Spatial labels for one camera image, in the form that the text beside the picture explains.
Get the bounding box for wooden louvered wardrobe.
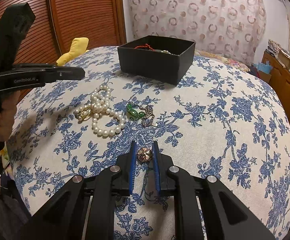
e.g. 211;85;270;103
0;0;127;100

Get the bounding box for floral bedspread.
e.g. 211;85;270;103
195;50;250;73

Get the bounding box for wooden sideboard cabinet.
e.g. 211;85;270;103
261;51;290;120

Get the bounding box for person's dark clothing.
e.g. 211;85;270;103
0;177;33;240

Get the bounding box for pearl necklace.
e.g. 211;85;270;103
74;85;126;137

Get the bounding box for copper flower brooch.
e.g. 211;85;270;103
137;147;153;163

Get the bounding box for yellow plush toy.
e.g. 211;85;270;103
56;37;90;66

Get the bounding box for blue floral blanket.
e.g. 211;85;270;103
6;45;290;240

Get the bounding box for black box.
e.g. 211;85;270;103
117;35;196;85

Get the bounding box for red cord bracelet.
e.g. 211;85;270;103
134;43;156;51

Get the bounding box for green pendant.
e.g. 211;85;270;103
126;103;145;120

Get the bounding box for gold ring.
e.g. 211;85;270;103
79;106;92;120

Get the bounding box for person's left hand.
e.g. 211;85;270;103
0;90;19;137

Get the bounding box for stack of papers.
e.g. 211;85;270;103
267;39;282;55

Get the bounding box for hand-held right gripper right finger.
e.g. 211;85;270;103
152;141;276;240

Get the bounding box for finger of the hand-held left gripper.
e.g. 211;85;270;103
45;64;86;83

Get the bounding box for cardboard box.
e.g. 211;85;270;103
277;50;290;73

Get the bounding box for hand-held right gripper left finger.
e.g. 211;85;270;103
18;141;138;240

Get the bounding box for bronze chain bracelet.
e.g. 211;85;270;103
139;105;158;128

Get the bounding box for ring patterned curtain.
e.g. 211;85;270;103
127;0;266;60

